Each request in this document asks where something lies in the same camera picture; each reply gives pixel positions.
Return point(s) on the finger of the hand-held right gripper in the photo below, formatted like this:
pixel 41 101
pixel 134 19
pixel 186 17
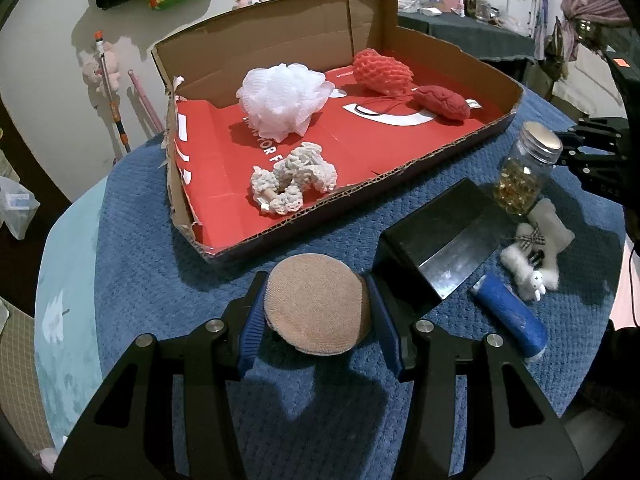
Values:
pixel 600 125
pixel 575 147

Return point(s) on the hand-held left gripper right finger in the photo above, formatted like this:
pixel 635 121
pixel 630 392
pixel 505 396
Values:
pixel 387 320

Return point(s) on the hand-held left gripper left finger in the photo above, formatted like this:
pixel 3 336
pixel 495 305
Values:
pixel 250 320

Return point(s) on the tan round powder puff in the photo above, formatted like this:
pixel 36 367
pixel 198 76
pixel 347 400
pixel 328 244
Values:
pixel 315 305

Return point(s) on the blue tube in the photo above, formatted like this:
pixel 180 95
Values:
pixel 510 315

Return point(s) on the red plush toy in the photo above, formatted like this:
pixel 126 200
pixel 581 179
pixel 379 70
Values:
pixel 442 102

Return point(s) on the cream crochet scrunchie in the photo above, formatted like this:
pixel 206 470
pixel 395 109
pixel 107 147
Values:
pixel 305 170

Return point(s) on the red foam fruit net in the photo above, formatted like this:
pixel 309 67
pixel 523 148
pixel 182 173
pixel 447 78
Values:
pixel 382 72

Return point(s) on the white mesh bath loofah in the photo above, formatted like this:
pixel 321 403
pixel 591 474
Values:
pixel 280 100

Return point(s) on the cardboard box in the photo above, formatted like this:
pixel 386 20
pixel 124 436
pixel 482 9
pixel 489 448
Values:
pixel 280 30

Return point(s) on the dark object with red sticker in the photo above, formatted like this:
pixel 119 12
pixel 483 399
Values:
pixel 625 80

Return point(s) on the glass jar of gold capsules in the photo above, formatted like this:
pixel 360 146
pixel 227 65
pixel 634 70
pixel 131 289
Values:
pixel 522 180

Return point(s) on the blue terry blanket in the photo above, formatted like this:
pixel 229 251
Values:
pixel 175 285

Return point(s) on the black glossy box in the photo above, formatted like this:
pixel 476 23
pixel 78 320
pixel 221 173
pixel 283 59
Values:
pixel 435 230

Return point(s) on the dark cloth-covered table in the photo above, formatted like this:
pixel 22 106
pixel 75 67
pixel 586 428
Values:
pixel 475 35

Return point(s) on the light blue sheet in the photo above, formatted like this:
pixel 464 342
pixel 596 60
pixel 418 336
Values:
pixel 65 285

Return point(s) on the grid pattern mat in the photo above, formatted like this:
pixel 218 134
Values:
pixel 20 385

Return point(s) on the pink stick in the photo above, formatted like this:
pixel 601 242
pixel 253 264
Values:
pixel 145 100

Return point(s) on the orange-capped mop stick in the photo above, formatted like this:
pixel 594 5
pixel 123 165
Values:
pixel 112 105

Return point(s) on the clear plastic bag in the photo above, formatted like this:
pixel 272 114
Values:
pixel 15 205

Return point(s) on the pink plush pig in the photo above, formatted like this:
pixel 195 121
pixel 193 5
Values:
pixel 90 70

